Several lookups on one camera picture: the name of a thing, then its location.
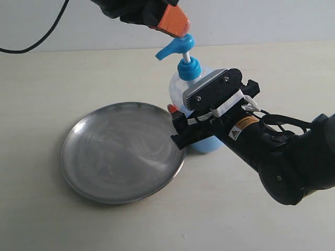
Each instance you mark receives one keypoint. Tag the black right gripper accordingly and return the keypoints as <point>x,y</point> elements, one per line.
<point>230,122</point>

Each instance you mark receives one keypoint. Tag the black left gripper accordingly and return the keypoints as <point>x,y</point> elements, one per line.
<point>164,16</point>

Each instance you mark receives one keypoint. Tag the blue pump soap bottle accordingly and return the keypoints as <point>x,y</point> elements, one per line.
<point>189,70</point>

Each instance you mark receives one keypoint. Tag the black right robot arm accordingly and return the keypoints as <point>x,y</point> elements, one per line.
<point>293,158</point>

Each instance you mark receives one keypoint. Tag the round stainless steel plate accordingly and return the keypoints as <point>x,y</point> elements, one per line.
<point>121,153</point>

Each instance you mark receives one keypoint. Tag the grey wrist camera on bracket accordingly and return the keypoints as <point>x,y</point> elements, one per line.
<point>212,90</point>

